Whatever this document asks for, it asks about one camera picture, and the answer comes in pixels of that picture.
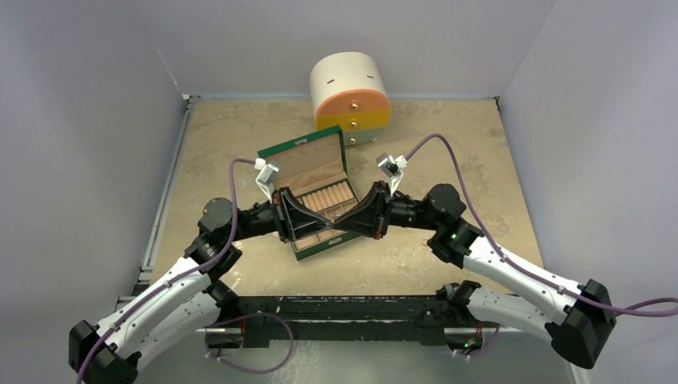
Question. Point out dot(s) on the round pastel drawer cabinet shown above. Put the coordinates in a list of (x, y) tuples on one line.
[(346, 90)]

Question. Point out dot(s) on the green jewelry box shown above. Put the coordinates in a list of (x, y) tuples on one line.
[(309, 162)]

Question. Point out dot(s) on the aluminium frame rail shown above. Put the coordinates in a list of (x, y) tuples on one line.
[(145, 271)]

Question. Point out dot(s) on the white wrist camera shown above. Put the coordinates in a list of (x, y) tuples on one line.
[(393, 168), (265, 178)]

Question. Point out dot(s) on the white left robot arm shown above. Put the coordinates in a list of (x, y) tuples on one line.
[(190, 294)]

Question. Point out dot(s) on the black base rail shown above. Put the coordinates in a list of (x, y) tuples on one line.
[(430, 320)]

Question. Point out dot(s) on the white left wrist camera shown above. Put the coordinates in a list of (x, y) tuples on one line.
[(265, 178)]

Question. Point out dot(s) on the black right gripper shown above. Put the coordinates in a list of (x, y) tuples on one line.
[(380, 210)]

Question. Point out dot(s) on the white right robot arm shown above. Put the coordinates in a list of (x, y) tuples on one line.
[(574, 318)]

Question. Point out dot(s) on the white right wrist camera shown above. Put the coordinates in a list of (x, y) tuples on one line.
[(393, 168)]

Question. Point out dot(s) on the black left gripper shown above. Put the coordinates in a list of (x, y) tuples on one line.
[(293, 219)]

